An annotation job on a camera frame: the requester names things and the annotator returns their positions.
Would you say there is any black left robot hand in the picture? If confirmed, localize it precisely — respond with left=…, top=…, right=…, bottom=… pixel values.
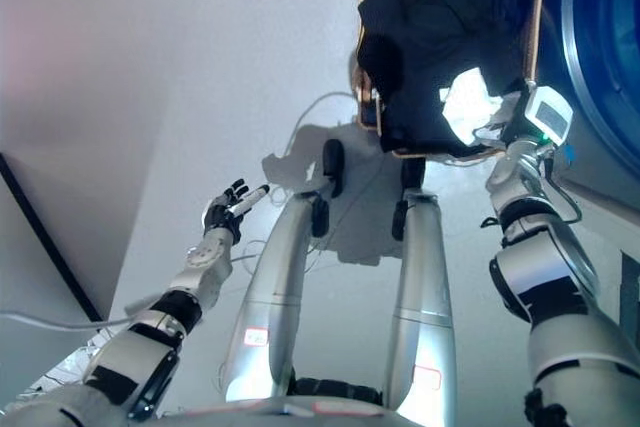
left=202, top=178, right=271, bottom=247

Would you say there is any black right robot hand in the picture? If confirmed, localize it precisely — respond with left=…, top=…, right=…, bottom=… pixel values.
left=499, top=80, right=574, bottom=147

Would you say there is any white cloth garment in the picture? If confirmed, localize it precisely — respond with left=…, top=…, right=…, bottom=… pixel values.
left=438, top=68, right=521, bottom=146

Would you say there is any grey front-load washing machine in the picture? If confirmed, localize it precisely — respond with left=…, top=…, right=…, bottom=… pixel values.
left=542, top=0, right=640, bottom=213

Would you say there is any woven tan laundry basket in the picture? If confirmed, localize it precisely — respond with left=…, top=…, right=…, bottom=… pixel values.
left=349, top=0, right=547, bottom=162

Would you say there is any silver left robot leg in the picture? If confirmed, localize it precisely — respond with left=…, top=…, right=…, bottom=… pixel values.
left=219, top=191, right=331, bottom=403

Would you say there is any silver robot leg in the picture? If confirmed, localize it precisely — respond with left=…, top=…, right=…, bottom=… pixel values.
left=384, top=186, right=459, bottom=411
left=219, top=191, right=331, bottom=403

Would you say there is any black left robot foot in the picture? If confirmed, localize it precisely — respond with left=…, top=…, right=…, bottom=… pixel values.
left=322, top=139, right=346, bottom=198

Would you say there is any black robot foot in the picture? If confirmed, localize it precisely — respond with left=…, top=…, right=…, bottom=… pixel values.
left=401, top=159, right=426, bottom=193
left=322, top=139, right=346, bottom=198

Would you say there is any black garment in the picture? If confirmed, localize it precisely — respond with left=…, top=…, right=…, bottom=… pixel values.
left=357, top=0, right=532, bottom=156

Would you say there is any black right robot foot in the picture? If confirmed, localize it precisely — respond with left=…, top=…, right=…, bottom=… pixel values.
left=401, top=159, right=426, bottom=193

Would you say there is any grey robot torso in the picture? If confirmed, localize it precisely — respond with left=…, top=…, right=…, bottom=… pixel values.
left=0, top=377, right=416, bottom=427

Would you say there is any silver right robot leg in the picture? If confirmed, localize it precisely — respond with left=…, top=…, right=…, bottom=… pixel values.
left=384, top=186, right=459, bottom=411

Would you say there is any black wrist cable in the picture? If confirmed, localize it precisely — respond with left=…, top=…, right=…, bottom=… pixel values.
left=542, top=146, right=586, bottom=224

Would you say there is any thin white floor cable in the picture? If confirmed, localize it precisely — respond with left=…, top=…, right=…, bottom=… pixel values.
left=285, top=90, right=362, bottom=161

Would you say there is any thick white cable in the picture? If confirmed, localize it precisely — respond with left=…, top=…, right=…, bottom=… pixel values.
left=0, top=307, right=132, bottom=334

